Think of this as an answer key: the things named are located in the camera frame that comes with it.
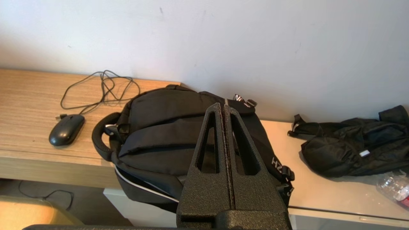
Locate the clear plastic bottle red label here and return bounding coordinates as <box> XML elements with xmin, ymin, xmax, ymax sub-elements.
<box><xmin>376</xmin><ymin>170</ymin><xmax>409</xmax><ymax>208</ymax></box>

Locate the thin black floor cable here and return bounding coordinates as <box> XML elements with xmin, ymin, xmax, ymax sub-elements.
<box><xmin>18</xmin><ymin>180</ymin><xmax>74</xmax><ymax>211</ymax></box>

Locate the black mouse cable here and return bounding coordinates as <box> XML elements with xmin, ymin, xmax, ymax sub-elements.
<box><xmin>55</xmin><ymin>70</ymin><xmax>141</xmax><ymax>120</ymax></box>

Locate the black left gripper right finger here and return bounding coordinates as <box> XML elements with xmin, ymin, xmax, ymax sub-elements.
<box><xmin>224</xmin><ymin>104</ymin><xmax>287</xmax><ymax>211</ymax></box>

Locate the black computer mouse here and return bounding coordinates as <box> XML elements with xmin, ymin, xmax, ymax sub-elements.
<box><xmin>48</xmin><ymin>114</ymin><xmax>86</xmax><ymax>147</ymax></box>

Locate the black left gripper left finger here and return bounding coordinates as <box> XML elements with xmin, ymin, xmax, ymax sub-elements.
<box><xmin>176</xmin><ymin>103</ymin><xmax>233</xmax><ymax>229</ymax></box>

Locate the yellow seat cushion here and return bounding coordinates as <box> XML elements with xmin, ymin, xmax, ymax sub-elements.
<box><xmin>0</xmin><ymin>195</ymin><xmax>84</xmax><ymax>230</ymax></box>

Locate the black backpack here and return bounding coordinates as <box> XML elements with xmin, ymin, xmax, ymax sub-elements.
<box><xmin>91</xmin><ymin>84</ymin><xmax>295</xmax><ymax>214</ymax></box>

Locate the light wooden desk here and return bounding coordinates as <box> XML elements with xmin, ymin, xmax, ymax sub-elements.
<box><xmin>0</xmin><ymin>68</ymin><xmax>181</xmax><ymax>189</ymax></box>

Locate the small black fabric bag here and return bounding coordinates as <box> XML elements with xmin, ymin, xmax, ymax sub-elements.
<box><xmin>287</xmin><ymin>105</ymin><xmax>409</xmax><ymax>178</ymax></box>

